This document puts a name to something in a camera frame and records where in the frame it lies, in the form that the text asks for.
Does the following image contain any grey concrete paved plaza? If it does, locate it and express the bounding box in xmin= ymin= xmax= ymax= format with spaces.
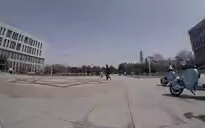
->
xmin=0 ymin=73 xmax=205 ymax=128

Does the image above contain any distant tower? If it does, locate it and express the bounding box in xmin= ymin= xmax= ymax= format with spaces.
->
xmin=139 ymin=50 xmax=144 ymax=63

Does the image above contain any pale blue scooter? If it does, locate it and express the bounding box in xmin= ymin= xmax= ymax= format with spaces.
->
xmin=168 ymin=63 xmax=201 ymax=98

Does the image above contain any pole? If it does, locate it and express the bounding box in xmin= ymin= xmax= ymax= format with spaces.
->
xmin=148 ymin=58 xmax=152 ymax=76

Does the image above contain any white multi-storey building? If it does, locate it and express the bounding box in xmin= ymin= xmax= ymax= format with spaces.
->
xmin=0 ymin=19 xmax=46 ymax=74

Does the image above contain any dark multi-storey building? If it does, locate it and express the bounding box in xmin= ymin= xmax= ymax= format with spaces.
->
xmin=187 ymin=11 xmax=205 ymax=66

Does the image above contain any row of trees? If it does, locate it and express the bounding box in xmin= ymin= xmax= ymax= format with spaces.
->
xmin=43 ymin=49 xmax=196 ymax=76

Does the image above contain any parked scooter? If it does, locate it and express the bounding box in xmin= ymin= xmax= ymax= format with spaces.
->
xmin=160 ymin=65 xmax=176 ymax=87

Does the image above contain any person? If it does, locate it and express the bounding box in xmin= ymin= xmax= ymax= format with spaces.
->
xmin=104 ymin=64 xmax=112 ymax=81

